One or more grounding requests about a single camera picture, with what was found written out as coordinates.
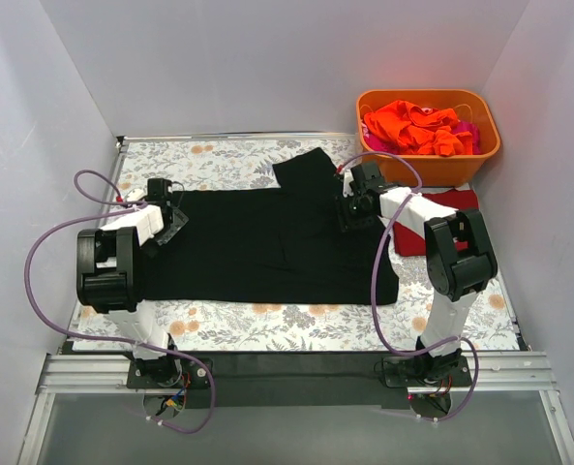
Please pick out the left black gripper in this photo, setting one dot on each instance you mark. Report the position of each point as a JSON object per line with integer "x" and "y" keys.
{"x": 174, "y": 223}

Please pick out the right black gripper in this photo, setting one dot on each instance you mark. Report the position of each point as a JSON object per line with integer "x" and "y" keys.
{"x": 347, "y": 216}

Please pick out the black t shirt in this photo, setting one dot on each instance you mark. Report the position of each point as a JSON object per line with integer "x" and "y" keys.
{"x": 280, "y": 245}

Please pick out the orange t shirt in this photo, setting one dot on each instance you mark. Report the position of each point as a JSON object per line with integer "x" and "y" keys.
{"x": 409, "y": 125}

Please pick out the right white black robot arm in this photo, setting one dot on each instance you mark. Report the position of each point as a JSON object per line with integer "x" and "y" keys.
{"x": 460, "y": 263}

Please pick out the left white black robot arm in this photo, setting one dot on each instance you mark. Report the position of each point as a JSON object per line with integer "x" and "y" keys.
{"x": 110, "y": 279}

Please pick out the folded dark red t shirt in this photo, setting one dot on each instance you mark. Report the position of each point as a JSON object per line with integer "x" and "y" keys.
{"x": 408, "y": 243}

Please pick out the floral patterned table mat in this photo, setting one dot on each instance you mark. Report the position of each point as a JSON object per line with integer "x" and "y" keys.
{"x": 224, "y": 164}

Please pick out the magenta pink t shirt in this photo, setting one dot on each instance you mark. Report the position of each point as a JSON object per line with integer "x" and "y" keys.
{"x": 464, "y": 139}

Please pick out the orange plastic laundry basket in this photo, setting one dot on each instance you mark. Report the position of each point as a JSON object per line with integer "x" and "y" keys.
{"x": 434, "y": 171}

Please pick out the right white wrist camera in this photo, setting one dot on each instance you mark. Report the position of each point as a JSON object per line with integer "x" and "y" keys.
{"x": 345, "y": 176}

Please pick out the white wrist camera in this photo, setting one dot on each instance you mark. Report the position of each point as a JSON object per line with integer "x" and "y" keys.
{"x": 131, "y": 195}
{"x": 345, "y": 176}

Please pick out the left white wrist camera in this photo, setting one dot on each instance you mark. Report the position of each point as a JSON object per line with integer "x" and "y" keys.
{"x": 131, "y": 195}

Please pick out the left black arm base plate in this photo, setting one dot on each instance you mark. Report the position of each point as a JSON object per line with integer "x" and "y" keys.
{"x": 190, "y": 373}

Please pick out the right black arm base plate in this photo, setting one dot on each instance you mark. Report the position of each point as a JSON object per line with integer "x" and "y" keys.
{"x": 425, "y": 371}

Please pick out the aluminium frame rail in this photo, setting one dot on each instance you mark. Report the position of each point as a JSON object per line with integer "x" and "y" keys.
{"x": 289, "y": 408}

